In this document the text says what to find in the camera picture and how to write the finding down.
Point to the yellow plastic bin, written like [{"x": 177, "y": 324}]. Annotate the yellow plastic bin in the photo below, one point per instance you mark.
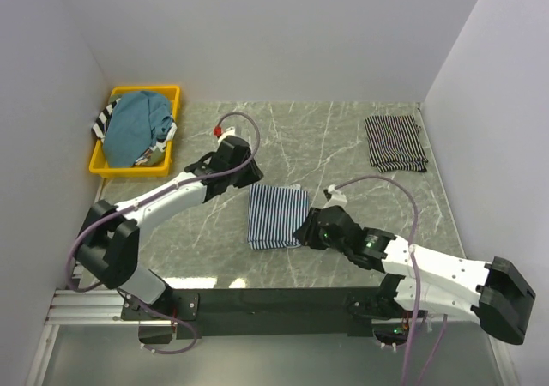
[{"x": 99, "y": 164}]

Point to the light striped tank top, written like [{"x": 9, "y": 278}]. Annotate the light striped tank top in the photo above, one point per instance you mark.
[{"x": 155, "y": 153}]

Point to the teal tank top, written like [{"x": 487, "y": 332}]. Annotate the teal tank top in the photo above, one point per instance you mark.
[{"x": 138, "y": 119}]

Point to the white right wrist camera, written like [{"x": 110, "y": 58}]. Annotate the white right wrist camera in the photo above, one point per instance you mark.
[{"x": 334, "y": 197}]

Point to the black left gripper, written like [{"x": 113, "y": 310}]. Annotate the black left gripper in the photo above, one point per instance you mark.
[{"x": 254, "y": 174}]

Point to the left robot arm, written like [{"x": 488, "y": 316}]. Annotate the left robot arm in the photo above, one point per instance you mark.
[{"x": 111, "y": 235}]

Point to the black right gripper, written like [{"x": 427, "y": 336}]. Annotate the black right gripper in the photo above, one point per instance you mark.
[{"x": 307, "y": 232}]

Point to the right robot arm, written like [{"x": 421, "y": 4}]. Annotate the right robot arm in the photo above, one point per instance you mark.
[{"x": 492, "y": 294}]

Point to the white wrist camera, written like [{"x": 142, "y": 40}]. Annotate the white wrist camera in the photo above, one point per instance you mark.
[
  {"x": 334, "y": 197},
  {"x": 222, "y": 133}
]

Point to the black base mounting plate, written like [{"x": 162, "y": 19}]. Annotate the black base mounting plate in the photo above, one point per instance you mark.
[{"x": 285, "y": 311}]

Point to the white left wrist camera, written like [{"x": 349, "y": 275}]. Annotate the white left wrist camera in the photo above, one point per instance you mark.
[{"x": 222, "y": 133}]

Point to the aluminium extrusion rail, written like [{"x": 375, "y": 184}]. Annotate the aluminium extrusion rail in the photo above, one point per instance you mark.
[{"x": 96, "y": 307}]

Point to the blue white striped tank top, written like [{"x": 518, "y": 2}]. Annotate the blue white striped tank top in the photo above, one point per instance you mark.
[{"x": 274, "y": 215}]

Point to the black white striped tank top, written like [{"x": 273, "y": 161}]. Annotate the black white striped tank top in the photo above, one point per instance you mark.
[{"x": 101, "y": 123}]

